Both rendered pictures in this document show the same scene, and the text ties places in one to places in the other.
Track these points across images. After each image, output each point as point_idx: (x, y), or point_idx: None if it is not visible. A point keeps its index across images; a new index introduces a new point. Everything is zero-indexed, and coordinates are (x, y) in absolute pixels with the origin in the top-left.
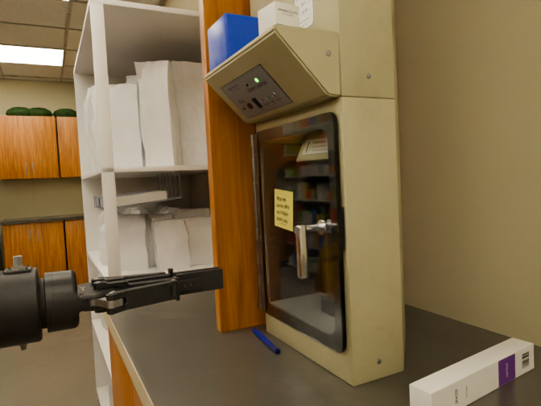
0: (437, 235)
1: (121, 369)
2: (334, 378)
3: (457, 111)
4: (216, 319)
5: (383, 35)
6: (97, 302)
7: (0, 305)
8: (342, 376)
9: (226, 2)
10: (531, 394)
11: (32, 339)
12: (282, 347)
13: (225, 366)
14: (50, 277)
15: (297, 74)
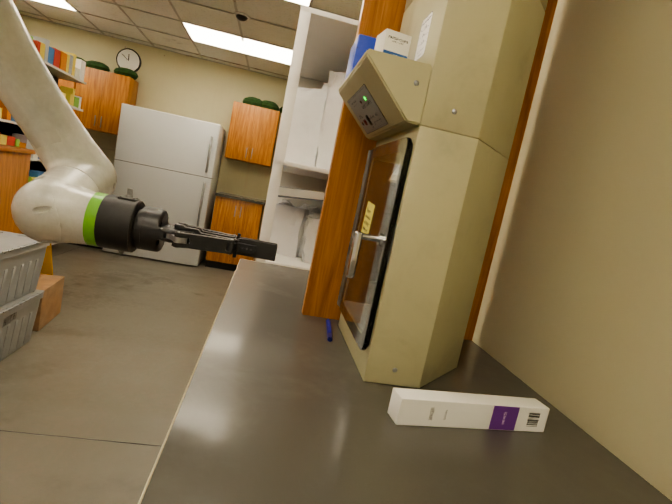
0: (532, 293)
1: None
2: (355, 371)
3: (584, 172)
4: None
5: (482, 76)
6: (170, 236)
7: (106, 216)
8: (360, 371)
9: (382, 24)
10: (513, 444)
11: (123, 248)
12: (337, 339)
13: (281, 333)
14: (146, 209)
15: (385, 97)
